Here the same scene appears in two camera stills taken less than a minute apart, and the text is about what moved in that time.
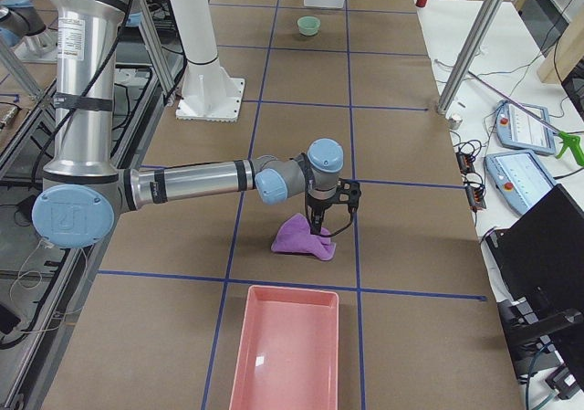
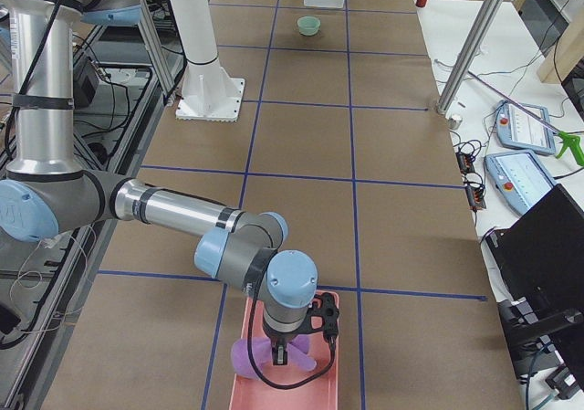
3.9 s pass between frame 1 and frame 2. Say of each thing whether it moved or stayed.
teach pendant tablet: stayed
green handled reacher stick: stayed
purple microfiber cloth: moved
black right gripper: moved
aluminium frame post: stayed
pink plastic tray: stayed
